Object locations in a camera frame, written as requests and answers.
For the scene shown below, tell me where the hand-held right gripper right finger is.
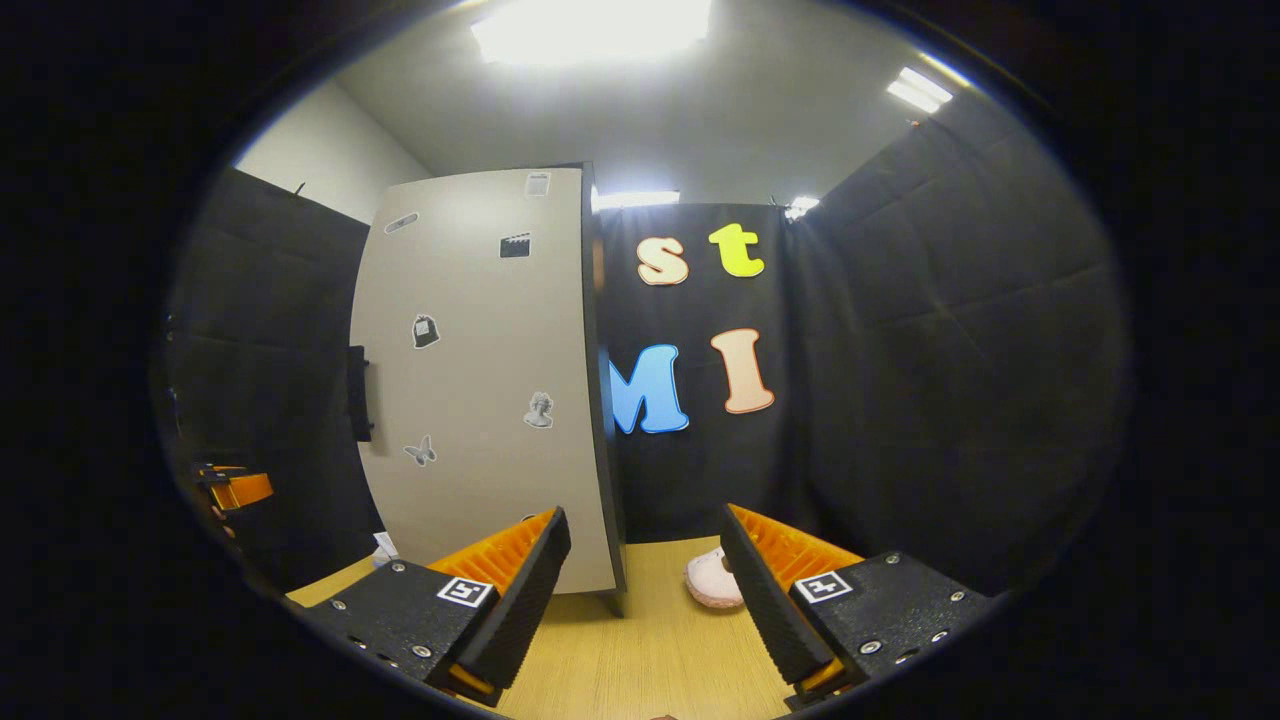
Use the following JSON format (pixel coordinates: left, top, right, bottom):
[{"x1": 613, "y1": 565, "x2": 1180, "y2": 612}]
[{"x1": 720, "y1": 503, "x2": 1001, "y2": 713}]

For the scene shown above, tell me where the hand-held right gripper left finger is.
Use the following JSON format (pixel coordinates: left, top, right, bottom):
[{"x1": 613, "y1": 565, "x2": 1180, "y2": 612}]
[{"x1": 300, "y1": 506, "x2": 573, "y2": 709}]

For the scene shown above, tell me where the black cabinet door handle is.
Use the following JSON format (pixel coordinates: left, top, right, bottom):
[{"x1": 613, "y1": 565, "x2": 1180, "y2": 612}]
[{"x1": 346, "y1": 345, "x2": 374, "y2": 443}]

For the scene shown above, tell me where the dark grey cabinet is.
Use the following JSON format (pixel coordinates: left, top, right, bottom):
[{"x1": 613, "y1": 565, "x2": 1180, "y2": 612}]
[{"x1": 345, "y1": 162, "x2": 629, "y2": 618}]

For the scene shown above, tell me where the light grey cabinet door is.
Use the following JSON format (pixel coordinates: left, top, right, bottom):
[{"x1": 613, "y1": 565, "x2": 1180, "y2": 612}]
[{"x1": 350, "y1": 167, "x2": 619, "y2": 596}]

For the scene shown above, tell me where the pink plush toy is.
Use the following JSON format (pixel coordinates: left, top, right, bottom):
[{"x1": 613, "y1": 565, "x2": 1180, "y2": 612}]
[{"x1": 684, "y1": 546, "x2": 746, "y2": 610}]

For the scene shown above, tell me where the black backdrop cloth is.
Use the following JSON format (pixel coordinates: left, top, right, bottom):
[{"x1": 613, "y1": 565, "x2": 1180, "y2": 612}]
[{"x1": 150, "y1": 90, "x2": 1136, "y2": 601}]

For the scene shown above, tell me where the long ceiling light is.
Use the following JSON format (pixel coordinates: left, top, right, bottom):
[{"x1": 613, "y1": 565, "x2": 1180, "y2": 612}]
[{"x1": 592, "y1": 190, "x2": 681, "y2": 211}]

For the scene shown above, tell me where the large ceiling light panel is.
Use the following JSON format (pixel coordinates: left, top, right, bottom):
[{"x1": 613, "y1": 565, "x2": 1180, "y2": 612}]
[{"x1": 470, "y1": 0, "x2": 713, "y2": 66}]

